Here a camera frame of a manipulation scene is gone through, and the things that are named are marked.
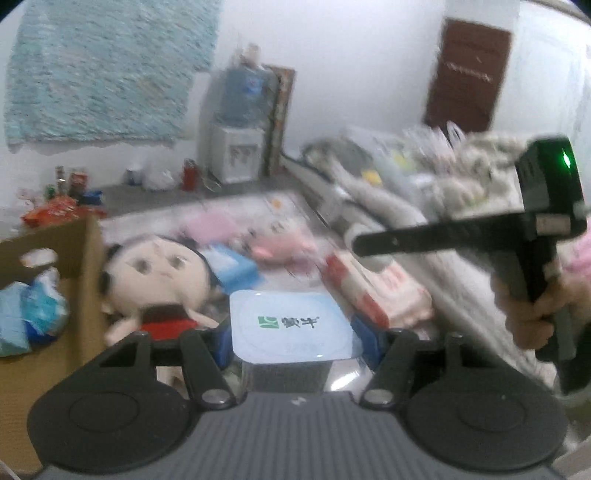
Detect white yogurt cup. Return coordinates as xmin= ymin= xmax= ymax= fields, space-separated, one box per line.
xmin=229 ymin=290 xmax=369 ymax=393

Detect black-haired red-dress plush doll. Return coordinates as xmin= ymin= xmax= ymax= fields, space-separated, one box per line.
xmin=99 ymin=235 xmax=219 ymax=346

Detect blue mask box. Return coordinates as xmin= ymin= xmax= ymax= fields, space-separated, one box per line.
xmin=199 ymin=244 xmax=262 ymax=295

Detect pink round plush toy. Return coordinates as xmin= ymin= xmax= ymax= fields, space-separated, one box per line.
xmin=247 ymin=228 xmax=318 ymax=264

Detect pink knitted cloth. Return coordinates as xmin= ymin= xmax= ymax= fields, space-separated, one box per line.
xmin=183 ymin=211 xmax=238 ymax=245

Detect blue wet wipes pack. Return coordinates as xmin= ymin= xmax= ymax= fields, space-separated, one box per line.
xmin=21 ymin=267 xmax=70 ymax=345

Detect blue microfiber cloth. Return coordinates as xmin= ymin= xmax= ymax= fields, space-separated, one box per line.
xmin=0 ymin=282 xmax=31 ymax=357

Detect person's right hand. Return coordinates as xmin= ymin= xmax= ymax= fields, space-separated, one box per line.
xmin=491 ymin=257 xmax=590 ymax=350

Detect pink red tissue pack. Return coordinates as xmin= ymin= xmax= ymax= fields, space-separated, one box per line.
xmin=325 ymin=250 xmax=434 ymax=330

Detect brown wooden door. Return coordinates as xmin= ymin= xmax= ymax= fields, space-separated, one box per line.
xmin=423 ymin=17 xmax=512 ymax=133

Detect brown cardboard box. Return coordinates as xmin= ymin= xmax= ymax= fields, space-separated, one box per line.
xmin=1 ymin=217 xmax=105 ymax=474

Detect red thermos bottle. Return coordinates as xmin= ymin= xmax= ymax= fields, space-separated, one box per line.
xmin=182 ymin=159 xmax=199 ymax=191

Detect white plastic bag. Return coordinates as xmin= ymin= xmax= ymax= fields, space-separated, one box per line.
xmin=142 ymin=163 xmax=177 ymax=192

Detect red snack bag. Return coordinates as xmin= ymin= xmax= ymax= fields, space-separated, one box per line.
xmin=21 ymin=196 xmax=93 ymax=228

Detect white water dispenser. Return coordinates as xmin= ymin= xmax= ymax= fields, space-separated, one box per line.
xmin=209 ymin=124 xmax=264 ymax=184

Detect wooden framed picture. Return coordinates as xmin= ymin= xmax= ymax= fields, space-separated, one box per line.
xmin=263 ymin=64 xmax=297 ymax=177

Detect blue water bottle jug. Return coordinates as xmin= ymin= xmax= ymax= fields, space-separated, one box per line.
xmin=217 ymin=64 xmax=273 ymax=128

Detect teal patterned wall cloth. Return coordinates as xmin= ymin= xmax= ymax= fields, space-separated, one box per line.
xmin=4 ymin=1 xmax=221 ymax=146

